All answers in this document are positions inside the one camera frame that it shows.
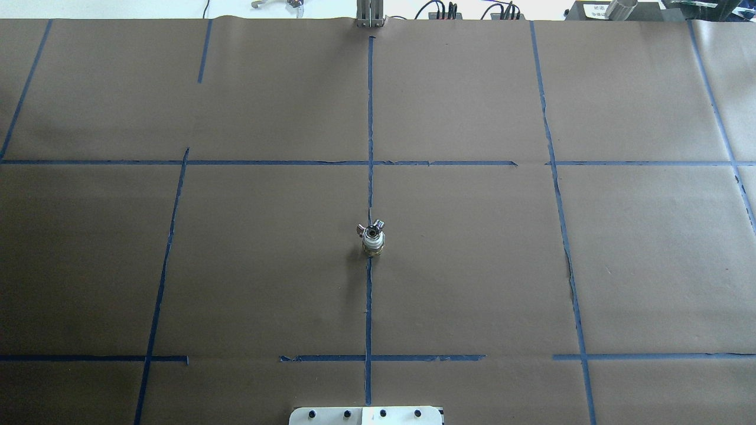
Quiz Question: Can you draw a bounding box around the reacher grabber stick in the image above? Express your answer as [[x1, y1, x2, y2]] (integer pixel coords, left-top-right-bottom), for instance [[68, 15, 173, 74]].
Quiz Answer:
[[249, 1, 305, 13]]

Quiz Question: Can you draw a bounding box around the grey box with label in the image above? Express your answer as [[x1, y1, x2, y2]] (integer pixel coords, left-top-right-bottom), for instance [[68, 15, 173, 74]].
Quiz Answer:
[[564, 1, 664, 22]]

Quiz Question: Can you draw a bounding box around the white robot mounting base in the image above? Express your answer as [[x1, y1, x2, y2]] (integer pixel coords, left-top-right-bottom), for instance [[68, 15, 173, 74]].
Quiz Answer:
[[288, 406, 445, 424]]

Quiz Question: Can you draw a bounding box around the chrome metal tee fitting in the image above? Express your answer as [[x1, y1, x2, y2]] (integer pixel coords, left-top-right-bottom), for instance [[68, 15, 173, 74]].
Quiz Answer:
[[357, 220, 385, 239]]

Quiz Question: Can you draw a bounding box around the white and brass PPR valve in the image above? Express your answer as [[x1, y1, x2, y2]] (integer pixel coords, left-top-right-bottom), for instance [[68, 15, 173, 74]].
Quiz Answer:
[[361, 228, 386, 257]]

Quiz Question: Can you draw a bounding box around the aluminium frame post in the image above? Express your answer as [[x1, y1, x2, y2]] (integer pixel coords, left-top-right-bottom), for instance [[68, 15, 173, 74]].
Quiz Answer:
[[356, 0, 386, 28]]

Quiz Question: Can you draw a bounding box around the metal cup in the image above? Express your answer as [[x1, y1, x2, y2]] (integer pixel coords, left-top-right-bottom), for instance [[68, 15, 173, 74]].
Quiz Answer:
[[604, 0, 639, 21]]

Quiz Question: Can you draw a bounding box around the black cable connector box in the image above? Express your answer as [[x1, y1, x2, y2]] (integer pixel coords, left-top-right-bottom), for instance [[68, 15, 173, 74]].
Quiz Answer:
[[497, 2, 524, 21], [423, 1, 462, 21]]

